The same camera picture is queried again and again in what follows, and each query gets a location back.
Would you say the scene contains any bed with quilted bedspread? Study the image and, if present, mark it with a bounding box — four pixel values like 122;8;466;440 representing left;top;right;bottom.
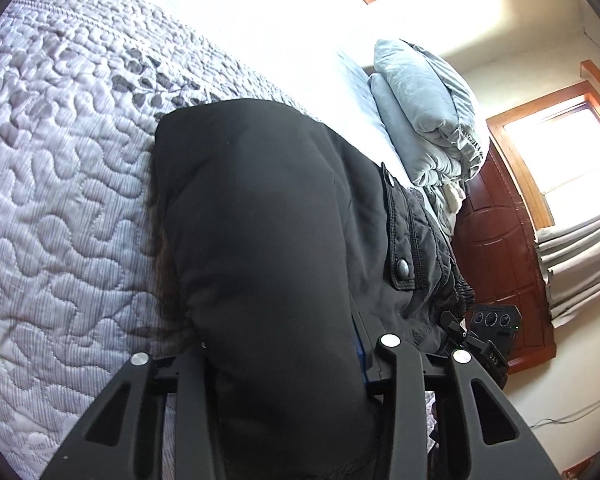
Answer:
0;0;441;480

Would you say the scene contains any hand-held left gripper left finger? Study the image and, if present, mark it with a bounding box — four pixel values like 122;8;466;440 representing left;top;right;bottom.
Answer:
39;344;228;480

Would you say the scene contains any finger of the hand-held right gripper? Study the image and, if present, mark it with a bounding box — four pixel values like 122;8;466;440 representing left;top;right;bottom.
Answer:
439;311;470;348

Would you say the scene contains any folded blue-grey blanket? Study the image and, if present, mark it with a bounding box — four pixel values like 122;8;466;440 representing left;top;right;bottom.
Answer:
369;37;491;188

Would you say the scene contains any beige folded window shade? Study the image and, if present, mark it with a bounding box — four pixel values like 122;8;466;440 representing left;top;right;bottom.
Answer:
534;200;600;330

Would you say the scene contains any white pillow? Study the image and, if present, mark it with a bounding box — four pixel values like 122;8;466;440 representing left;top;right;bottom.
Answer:
427;180;468;236

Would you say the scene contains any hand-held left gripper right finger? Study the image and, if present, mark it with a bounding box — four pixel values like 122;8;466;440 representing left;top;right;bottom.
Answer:
352;320;562;480

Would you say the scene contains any dark wooden headboard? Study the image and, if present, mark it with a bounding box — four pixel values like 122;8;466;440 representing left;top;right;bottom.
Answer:
452;147;556;376

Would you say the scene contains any black jacket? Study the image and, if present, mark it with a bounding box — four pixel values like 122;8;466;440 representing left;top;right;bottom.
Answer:
147;97;478;480

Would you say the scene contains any thin floor cable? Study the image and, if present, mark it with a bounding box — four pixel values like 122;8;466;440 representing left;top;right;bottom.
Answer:
527;392;600;431

